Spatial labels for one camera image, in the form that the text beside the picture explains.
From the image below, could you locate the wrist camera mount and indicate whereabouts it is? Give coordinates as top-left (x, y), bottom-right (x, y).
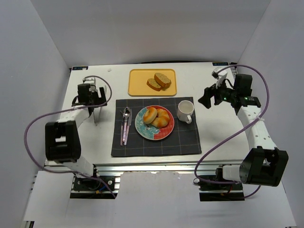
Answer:
top-left (83, 77), bottom-right (96, 92)
top-left (211, 67), bottom-right (228, 89)

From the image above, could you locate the ring-shaped bagel bread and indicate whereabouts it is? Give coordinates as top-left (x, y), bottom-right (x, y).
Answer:
top-left (143, 107), bottom-right (158, 124)

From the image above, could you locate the rear bread slice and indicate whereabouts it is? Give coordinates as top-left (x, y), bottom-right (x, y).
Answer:
top-left (154, 73), bottom-right (171, 88)

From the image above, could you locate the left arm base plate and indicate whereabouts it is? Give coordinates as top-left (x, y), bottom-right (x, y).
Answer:
top-left (70, 175), bottom-right (120, 200)

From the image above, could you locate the red and teal plate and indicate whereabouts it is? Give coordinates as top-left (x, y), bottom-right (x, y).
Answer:
top-left (135, 105), bottom-right (175, 141)

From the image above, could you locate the aluminium frame rail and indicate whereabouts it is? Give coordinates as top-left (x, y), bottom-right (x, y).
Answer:
top-left (45, 162), bottom-right (240, 176)

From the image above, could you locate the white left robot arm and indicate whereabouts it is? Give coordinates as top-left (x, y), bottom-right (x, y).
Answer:
top-left (45, 83), bottom-right (106, 177)

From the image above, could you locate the pink-handled knife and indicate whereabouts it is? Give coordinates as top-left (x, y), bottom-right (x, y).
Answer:
top-left (124, 107), bottom-right (133, 145)

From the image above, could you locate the yellow tray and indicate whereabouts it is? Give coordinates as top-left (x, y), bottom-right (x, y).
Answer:
top-left (128, 69), bottom-right (177, 97)

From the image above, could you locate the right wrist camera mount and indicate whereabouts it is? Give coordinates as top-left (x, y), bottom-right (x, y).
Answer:
top-left (211, 67), bottom-right (228, 89)

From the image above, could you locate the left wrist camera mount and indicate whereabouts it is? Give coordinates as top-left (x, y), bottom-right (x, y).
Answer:
top-left (83, 77), bottom-right (96, 92)

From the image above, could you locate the white mug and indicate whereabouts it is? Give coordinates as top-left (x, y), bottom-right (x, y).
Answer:
top-left (177, 100), bottom-right (194, 124)

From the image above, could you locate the orange striped round bread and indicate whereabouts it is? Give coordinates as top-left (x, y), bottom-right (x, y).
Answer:
top-left (151, 109), bottom-right (170, 128)

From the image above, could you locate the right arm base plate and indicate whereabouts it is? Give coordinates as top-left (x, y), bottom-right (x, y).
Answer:
top-left (193, 179), bottom-right (245, 202)

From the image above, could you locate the dark checked placemat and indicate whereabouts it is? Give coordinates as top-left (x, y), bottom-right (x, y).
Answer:
top-left (111, 97), bottom-right (201, 158)

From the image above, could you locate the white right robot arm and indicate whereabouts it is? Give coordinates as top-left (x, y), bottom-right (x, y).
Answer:
top-left (199, 73), bottom-right (288, 187)

